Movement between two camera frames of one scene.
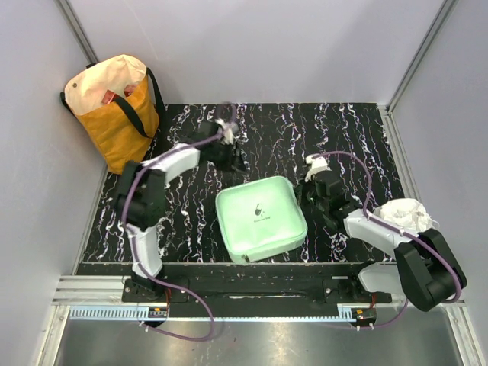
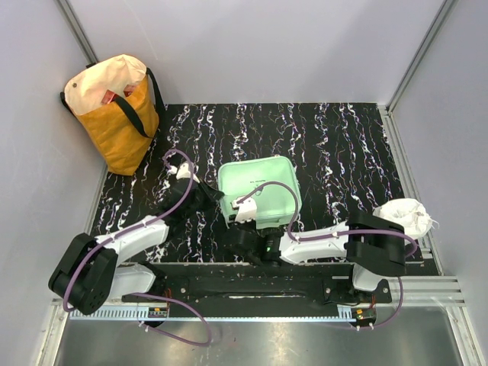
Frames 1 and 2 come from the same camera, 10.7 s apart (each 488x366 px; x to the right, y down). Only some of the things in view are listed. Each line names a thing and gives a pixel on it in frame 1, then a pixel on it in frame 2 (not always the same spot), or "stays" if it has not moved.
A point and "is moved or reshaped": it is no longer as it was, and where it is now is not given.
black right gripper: x=300 y=189 → x=245 y=222
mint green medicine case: x=261 y=217 is moved or reshaped
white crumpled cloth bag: x=406 y=213 stays
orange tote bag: x=114 y=100 stays
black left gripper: x=234 y=163 → x=212 y=197
